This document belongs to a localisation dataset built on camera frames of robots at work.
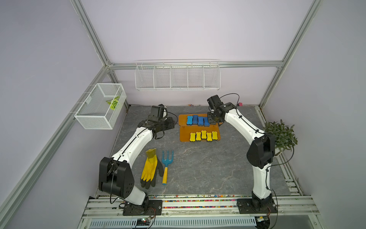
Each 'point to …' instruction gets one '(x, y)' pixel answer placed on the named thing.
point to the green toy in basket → (114, 102)
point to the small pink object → (240, 104)
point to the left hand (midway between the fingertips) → (173, 123)
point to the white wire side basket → (101, 109)
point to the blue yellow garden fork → (167, 162)
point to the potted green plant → (285, 138)
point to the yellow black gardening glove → (152, 165)
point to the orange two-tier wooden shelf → (185, 130)
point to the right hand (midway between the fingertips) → (212, 117)
